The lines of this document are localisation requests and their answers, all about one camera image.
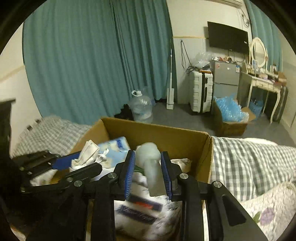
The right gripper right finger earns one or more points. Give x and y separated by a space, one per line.
209 211

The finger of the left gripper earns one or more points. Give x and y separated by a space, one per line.
43 161
76 178

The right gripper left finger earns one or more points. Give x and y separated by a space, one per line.
114 186

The blue Vinda tissue pack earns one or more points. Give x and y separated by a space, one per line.
113 152

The floral tissue paper pack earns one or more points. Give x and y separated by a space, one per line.
144 217

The cream socks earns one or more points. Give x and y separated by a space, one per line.
147 157

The grey checked bed sheet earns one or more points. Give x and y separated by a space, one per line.
248 167

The brown cardboard box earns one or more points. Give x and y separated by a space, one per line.
191 150

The large clear water jug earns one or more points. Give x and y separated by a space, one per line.
141 107

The box of blue bottles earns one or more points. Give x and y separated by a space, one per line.
230 119

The white flat mop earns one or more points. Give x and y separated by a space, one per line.
170 91

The green curtain left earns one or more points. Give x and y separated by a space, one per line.
83 59

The green curtain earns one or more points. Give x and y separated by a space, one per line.
83 59
264 28

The blue plastic basket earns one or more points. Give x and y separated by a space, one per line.
256 107

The dark suitcase by table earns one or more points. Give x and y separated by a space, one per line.
281 105

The white hard suitcase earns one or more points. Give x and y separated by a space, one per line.
200 90

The white dressing table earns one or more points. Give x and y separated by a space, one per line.
251 87

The silver mini fridge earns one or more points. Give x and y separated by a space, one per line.
225 78

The clear plastic bag pile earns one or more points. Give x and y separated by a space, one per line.
202 60

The white oval vanity mirror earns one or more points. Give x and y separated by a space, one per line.
258 53

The green curtain right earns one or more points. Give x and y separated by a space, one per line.
264 28

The white air conditioner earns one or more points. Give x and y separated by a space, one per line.
235 3

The black wall television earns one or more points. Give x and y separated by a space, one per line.
228 38

